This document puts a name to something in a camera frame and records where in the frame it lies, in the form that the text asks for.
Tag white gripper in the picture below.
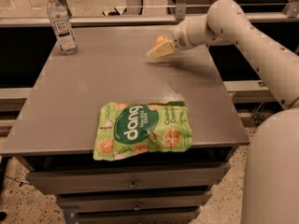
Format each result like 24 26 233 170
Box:
147 21 194 59

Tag orange fruit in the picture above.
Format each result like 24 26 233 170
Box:
155 35 168 46

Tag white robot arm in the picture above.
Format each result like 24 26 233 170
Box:
148 0 299 224

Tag green rice chip bag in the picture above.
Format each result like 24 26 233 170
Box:
93 102 192 161

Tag clear water bottle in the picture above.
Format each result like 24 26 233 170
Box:
47 0 78 54

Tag grey metal railing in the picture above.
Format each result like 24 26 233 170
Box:
0 0 298 27

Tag grey drawer cabinet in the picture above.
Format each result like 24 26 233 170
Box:
2 26 249 224

